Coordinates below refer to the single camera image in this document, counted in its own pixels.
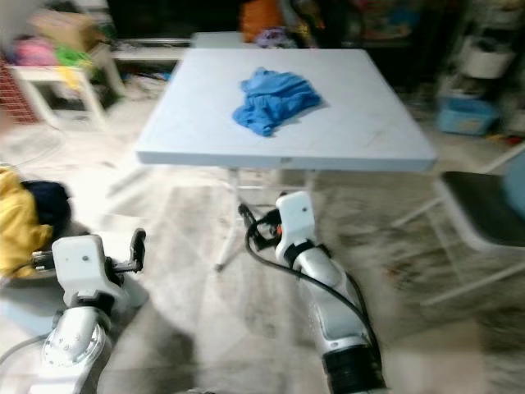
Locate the yellow shirt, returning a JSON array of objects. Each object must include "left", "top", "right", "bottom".
[{"left": 0, "top": 164, "right": 54, "bottom": 280}]

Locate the blue shirt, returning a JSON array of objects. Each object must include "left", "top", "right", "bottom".
[{"left": 231, "top": 67, "right": 323, "bottom": 138}]

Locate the navy cloth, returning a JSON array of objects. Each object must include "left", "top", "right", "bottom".
[{"left": 23, "top": 181, "right": 75, "bottom": 235}]

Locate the grey laundry basket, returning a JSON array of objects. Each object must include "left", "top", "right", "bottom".
[{"left": 0, "top": 275, "right": 58, "bottom": 337}]

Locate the white folding table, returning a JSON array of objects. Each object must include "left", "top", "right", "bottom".
[{"left": 134, "top": 48, "right": 440, "bottom": 273}]

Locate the white stool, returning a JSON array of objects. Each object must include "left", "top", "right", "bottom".
[{"left": 8, "top": 64, "right": 126, "bottom": 134}]

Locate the small white side table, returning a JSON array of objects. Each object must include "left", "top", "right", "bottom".
[{"left": 190, "top": 31, "right": 251, "bottom": 50}]

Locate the purple toy car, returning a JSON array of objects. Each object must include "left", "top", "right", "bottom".
[{"left": 258, "top": 26, "right": 292, "bottom": 48}]

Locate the green toy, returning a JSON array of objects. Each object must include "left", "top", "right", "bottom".
[{"left": 56, "top": 45, "right": 95, "bottom": 71}]

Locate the orange bag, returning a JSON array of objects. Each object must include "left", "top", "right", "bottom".
[{"left": 240, "top": 0, "right": 284, "bottom": 42}]

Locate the grey folding chair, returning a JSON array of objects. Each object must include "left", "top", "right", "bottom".
[{"left": 394, "top": 148, "right": 525, "bottom": 309}]

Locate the pink toy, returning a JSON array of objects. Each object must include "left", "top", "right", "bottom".
[{"left": 15, "top": 37, "right": 58, "bottom": 68}]

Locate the light blue plastic bin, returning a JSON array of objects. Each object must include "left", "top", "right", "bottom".
[{"left": 436, "top": 97, "right": 501, "bottom": 137}]

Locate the cardboard box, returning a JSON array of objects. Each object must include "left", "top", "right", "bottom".
[{"left": 31, "top": 10, "right": 101, "bottom": 52}]

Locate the blue chair cushion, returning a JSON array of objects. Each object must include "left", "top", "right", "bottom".
[{"left": 500, "top": 152, "right": 525, "bottom": 218}]

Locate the white shelf cart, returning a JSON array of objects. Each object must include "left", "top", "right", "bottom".
[{"left": 455, "top": 0, "right": 525, "bottom": 83}]

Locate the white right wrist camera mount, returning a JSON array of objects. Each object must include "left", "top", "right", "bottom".
[{"left": 275, "top": 191, "right": 319, "bottom": 262}]

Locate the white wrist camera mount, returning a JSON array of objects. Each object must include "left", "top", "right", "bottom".
[
  {"left": 275, "top": 191, "right": 319, "bottom": 262},
  {"left": 52, "top": 234, "right": 124, "bottom": 309}
]

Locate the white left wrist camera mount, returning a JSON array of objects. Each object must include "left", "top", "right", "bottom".
[{"left": 52, "top": 234, "right": 124, "bottom": 309}]

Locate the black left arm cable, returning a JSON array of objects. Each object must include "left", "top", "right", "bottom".
[{"left": 0, "top": 253, "right": 57, "bottom": 370}]

